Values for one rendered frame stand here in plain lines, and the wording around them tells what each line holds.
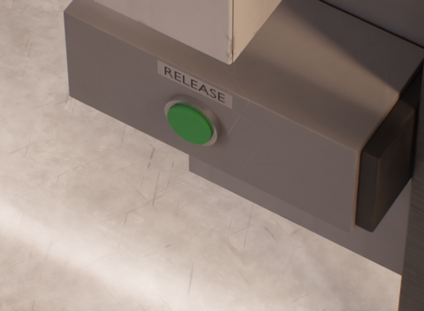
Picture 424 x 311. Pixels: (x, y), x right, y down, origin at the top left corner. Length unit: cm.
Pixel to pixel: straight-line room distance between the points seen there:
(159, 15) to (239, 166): 24
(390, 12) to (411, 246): 16
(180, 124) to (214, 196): 138
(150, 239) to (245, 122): 138
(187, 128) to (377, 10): 13
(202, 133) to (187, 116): 1
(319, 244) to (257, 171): 134
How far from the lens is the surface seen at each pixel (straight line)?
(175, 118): 149
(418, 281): 158
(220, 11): 125
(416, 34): 147
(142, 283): 280
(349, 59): 147
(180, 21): 127
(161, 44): 147
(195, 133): 149
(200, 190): 287
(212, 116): 147
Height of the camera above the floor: 232
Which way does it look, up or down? 53 degrees down
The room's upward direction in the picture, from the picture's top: straight up
